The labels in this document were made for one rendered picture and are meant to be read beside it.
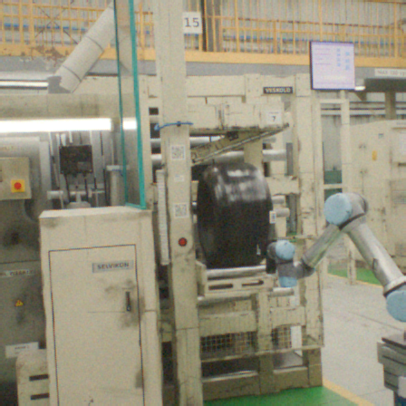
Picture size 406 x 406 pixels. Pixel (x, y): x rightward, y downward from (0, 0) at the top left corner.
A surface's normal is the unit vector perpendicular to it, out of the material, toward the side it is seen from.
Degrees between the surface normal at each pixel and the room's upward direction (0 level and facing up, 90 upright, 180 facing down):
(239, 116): 90
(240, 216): 87
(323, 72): 90
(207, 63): 90
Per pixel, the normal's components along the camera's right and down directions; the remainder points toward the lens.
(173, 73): 0.24, 0.04
